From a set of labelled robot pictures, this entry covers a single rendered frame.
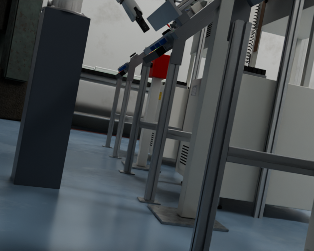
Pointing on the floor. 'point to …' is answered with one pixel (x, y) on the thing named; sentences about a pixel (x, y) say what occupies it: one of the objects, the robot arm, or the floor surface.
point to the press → (11, 55)
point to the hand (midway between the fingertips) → (144, 27)
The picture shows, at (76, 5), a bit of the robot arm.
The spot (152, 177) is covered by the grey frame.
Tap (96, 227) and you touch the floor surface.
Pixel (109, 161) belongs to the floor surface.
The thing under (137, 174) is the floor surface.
